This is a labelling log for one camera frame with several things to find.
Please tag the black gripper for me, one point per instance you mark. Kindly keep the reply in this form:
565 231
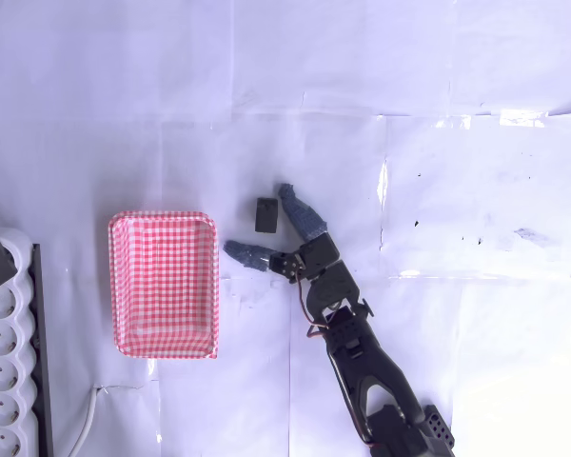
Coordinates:
314 254

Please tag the small black block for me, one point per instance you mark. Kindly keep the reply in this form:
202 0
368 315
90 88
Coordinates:
266 216

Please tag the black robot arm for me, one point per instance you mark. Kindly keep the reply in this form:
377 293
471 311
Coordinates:
376 366

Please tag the red checkered basket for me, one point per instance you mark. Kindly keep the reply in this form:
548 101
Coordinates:
162 285

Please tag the white paper table cover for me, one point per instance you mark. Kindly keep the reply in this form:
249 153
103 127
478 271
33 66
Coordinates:
314 95

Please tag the black strip beside power strip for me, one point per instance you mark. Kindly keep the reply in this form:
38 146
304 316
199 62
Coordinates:
42 343

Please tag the white power strip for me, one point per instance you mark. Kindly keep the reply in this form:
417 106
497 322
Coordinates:
2 362

